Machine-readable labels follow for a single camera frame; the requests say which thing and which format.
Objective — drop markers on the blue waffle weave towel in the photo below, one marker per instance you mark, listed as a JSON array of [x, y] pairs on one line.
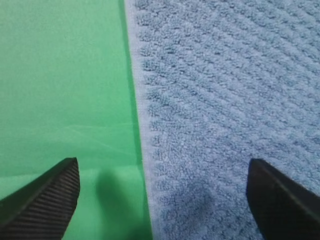
[[217, 83]]

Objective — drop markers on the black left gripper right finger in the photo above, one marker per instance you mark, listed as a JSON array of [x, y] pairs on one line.
[[281, 208]]

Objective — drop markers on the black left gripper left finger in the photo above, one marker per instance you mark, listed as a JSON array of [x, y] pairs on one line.
[[42, 209]]

